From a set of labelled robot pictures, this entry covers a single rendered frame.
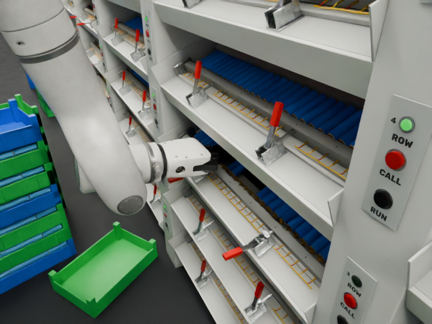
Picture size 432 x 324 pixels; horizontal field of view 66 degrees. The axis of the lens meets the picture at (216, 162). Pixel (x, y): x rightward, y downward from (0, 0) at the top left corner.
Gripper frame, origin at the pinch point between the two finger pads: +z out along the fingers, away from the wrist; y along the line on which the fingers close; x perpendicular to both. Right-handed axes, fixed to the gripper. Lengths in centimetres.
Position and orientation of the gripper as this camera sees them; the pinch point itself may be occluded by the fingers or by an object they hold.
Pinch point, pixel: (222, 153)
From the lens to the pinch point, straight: 77.7
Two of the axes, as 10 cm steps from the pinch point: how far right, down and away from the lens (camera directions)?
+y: -4.7, -4.5, 7.6
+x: -1.1, 8.8, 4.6
